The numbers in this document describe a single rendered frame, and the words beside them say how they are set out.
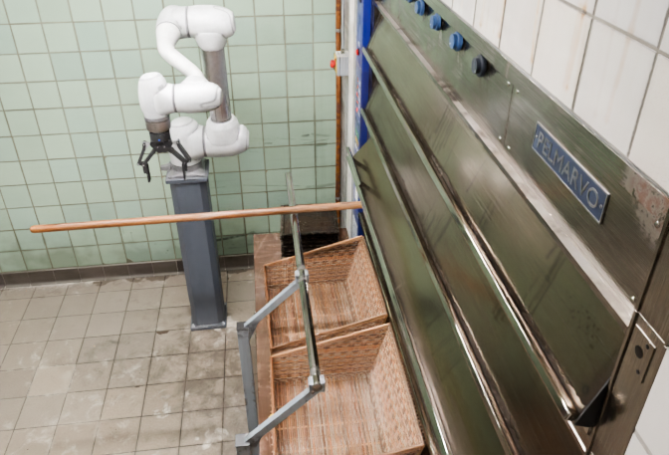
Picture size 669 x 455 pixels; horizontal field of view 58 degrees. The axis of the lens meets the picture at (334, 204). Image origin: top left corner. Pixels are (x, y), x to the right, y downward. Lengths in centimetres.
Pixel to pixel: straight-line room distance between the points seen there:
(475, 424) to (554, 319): 50
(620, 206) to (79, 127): 315
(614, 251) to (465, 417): 72
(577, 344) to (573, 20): 49
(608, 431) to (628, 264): 25
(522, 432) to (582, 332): 32
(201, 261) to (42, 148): 113
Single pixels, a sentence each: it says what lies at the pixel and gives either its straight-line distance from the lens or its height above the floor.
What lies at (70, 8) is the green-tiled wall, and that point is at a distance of 345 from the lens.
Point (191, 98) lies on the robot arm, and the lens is 223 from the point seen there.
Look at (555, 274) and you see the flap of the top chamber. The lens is 109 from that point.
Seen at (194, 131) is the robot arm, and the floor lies 123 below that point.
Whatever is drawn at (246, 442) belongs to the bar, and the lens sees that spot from 190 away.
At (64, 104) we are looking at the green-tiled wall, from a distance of 363.
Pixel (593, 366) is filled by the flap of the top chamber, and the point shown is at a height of 179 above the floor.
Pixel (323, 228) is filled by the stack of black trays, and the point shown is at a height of 80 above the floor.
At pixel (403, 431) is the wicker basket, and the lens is 217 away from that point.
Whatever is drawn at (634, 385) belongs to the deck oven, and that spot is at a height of 184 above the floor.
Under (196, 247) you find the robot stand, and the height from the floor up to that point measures 58.
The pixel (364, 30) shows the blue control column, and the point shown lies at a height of 177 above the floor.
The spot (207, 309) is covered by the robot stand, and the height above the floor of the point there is 15.
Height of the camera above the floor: 246
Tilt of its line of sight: 32 degrees down
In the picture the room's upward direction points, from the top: straight up
